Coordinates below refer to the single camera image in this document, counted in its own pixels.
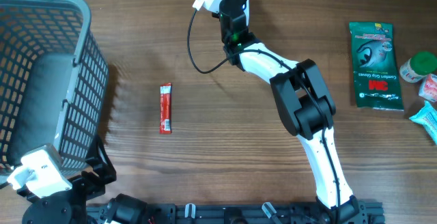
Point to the green 3M gloves bag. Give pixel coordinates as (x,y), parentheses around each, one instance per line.
(376,78)

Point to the green lid jar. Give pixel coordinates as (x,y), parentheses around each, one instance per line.
(418,67)

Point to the grey plastic shopping basket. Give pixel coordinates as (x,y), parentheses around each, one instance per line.
(53,81)

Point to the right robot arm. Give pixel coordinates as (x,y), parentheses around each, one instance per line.
(304,104)

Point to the light green wet wipes pack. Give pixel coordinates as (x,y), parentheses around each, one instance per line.
(427,118)

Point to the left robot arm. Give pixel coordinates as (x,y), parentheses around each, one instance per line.
(70,206)

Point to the small red packet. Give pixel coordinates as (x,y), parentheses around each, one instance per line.
(165,108)

